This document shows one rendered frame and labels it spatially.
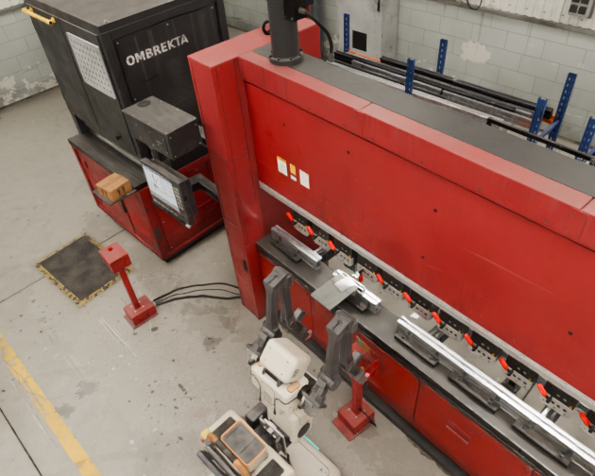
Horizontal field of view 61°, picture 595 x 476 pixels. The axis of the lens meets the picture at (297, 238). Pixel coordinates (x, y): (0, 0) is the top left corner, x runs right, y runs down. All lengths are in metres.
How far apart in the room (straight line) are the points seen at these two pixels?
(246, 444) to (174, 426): 1.28
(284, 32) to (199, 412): 2.74
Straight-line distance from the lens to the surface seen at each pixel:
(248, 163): 3.46
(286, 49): 2.93
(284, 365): 2.57
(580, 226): 2.06
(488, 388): 3.05
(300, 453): 3.53
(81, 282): 5.31
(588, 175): 2.21
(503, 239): 2.29
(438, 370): 3.15
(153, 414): 4.19
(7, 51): 8.96
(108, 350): 4.67
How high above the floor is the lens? 3.50
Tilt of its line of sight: 43 degrees down
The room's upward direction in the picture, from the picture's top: 5 degrees counter-clockwise
